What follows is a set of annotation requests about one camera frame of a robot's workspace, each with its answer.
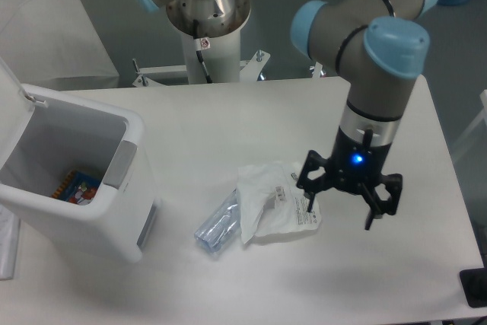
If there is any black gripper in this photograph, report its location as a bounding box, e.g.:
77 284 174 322
295 126 403 231

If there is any white printed cloth cover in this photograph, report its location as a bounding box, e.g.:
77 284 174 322
1 0 119 90

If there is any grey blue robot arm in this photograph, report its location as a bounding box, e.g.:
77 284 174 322
137 0 438 222

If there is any colourful snack package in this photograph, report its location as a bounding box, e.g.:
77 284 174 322
51 170 101 206

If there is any black device at edge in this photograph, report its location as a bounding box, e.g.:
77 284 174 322
460 268 486 308

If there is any white crumpled plastic bag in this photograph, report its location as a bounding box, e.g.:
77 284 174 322
236 161 322 244

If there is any white push-button trash can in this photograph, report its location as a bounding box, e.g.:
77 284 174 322
1 65 158 263

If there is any crushed clear plastic bottle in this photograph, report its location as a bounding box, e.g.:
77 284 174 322
194 190 240 255

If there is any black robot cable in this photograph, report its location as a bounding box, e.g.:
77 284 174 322
192 18 213 84

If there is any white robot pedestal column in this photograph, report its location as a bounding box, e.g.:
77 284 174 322
166 0 250 84

